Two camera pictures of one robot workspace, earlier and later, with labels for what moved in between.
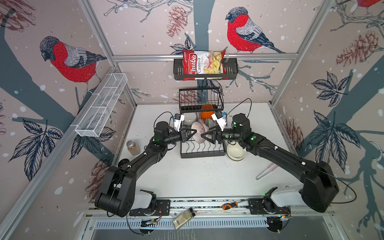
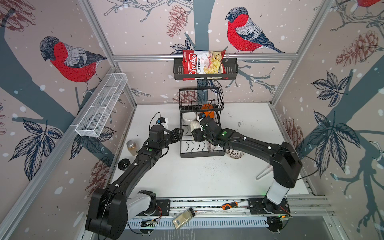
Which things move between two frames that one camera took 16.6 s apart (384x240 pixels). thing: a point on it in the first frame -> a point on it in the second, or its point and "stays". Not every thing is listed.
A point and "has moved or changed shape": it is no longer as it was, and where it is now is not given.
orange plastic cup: [204, 115] stays
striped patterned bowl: [201, 129] has moved or changed shape
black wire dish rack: [201, 116] stays
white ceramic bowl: [190, 118] stays
